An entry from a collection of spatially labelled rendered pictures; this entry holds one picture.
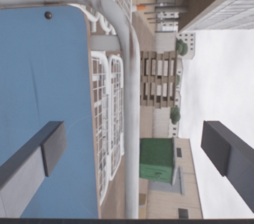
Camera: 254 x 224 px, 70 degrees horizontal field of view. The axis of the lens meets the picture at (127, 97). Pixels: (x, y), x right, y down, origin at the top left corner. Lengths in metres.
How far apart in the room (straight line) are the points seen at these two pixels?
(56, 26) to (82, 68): 0.06
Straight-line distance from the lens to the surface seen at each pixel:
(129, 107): 0.24
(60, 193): 0.36
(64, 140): 0.17
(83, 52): 0.24
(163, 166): 5.85
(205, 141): 0.17
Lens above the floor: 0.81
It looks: 10 degrees down
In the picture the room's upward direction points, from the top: 92 degrees clockwise
